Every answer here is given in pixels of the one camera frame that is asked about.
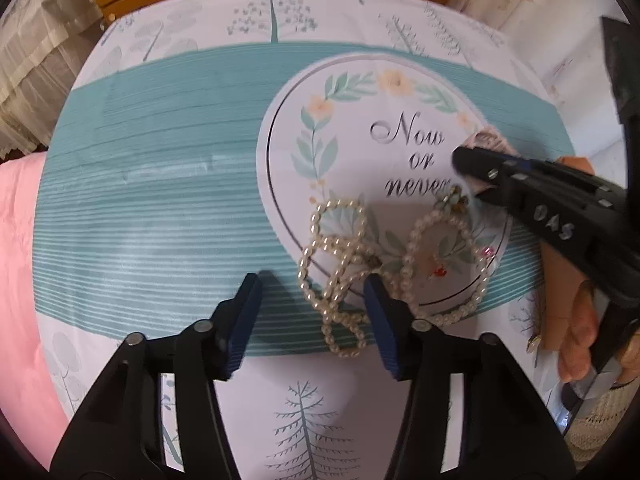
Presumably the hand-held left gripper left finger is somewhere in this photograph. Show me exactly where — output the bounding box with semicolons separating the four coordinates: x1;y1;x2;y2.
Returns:
50;272;264;480

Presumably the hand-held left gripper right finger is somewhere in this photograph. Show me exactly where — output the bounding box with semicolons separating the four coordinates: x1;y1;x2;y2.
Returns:
363;275;572;480

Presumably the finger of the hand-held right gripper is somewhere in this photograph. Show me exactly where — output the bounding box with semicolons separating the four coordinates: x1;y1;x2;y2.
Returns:
452;146;628;211
467;175;621;266

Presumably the pearl necklace with gold clasp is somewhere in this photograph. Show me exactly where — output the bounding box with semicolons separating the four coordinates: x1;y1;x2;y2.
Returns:
399;186;494;327

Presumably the person's right forearm knit sleeve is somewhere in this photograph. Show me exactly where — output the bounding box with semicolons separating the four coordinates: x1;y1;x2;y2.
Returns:
565;382;636;463

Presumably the person's right hand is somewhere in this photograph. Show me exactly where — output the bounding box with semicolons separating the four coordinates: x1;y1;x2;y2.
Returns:
557;280;640;385

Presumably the teal printed tablecloth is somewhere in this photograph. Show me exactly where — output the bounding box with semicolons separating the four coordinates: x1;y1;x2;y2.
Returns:
31;0;576;480

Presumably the white floral curtain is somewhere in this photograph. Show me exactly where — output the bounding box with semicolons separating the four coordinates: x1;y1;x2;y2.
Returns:
452;0;633;161

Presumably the pink blanket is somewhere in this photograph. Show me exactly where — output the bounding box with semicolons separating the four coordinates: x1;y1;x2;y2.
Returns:
0;152;76;443

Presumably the cream lace curtain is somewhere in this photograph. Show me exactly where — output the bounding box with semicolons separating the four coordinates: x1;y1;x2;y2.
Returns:
0;0;103;158

